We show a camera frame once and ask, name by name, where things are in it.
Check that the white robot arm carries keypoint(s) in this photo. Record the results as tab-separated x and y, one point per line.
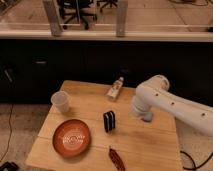
154	93

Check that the black and white eraser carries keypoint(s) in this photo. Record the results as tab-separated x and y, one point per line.
109	121

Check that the small glass bottle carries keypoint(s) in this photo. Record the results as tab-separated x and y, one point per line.
115	89

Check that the translucent plastic cup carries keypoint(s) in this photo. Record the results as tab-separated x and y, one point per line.
60	100

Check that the blue sponge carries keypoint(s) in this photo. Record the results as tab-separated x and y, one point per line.
148	117

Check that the orange patterned plate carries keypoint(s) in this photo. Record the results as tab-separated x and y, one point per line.
71	138

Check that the black office chair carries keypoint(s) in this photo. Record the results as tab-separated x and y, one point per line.
107	2
75	9

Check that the black object bottom left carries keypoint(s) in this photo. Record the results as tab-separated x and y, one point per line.
9	166

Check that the grey metal post right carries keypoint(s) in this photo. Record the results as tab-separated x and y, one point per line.
121	17

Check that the grey metal post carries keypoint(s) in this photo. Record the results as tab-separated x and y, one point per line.
121	17
52	17

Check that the grey metal post left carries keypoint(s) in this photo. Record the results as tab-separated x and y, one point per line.
52	17

